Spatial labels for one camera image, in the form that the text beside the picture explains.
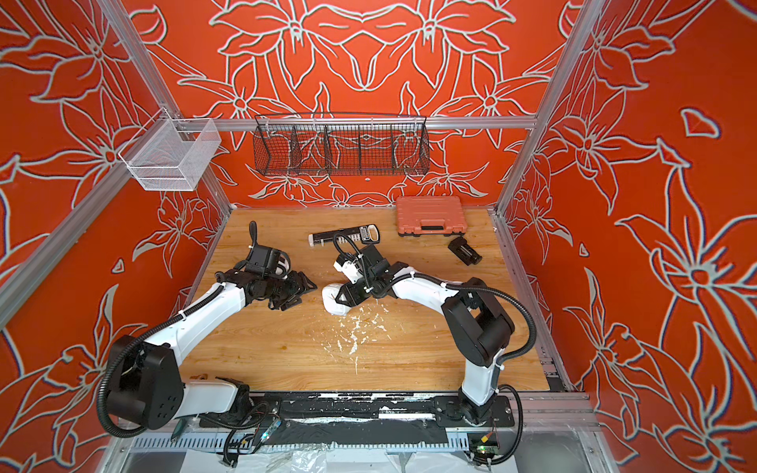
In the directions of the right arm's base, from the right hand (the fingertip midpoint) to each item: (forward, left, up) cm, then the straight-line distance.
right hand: (341, 291), depth 86 cm
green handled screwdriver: (-34, +37, -7) cm, 51 cm away
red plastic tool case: (+38, -31, -6) cm, 49 cm away
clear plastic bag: (-39, +7, -9) cm, 41 cm away
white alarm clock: (0, +4, -2) cm, 4 cm away
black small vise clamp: (+21, -42, -7) cm, 47 cm away
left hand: (0, +8, +2) cm, 8 cm away
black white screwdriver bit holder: (+29, -6, -7) cm, 30 cm away
